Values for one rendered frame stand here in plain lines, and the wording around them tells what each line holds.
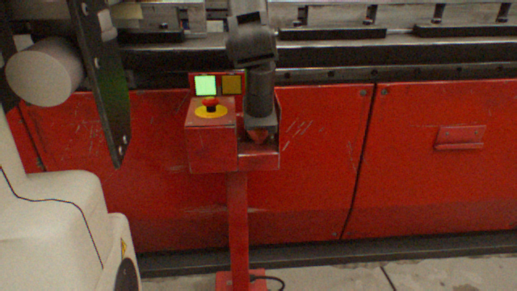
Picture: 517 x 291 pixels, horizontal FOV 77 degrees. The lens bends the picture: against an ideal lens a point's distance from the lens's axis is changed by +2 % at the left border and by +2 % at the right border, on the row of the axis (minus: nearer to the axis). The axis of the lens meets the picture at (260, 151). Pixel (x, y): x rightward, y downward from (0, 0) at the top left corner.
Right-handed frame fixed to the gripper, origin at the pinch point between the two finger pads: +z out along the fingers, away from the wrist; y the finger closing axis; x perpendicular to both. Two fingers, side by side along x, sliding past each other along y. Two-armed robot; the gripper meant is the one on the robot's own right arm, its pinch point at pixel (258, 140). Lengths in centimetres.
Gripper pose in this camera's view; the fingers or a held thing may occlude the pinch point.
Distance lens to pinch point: 73.2
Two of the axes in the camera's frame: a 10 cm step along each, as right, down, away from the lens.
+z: -0.2, 6.9, 7.2
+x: -10.0, 0.5, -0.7
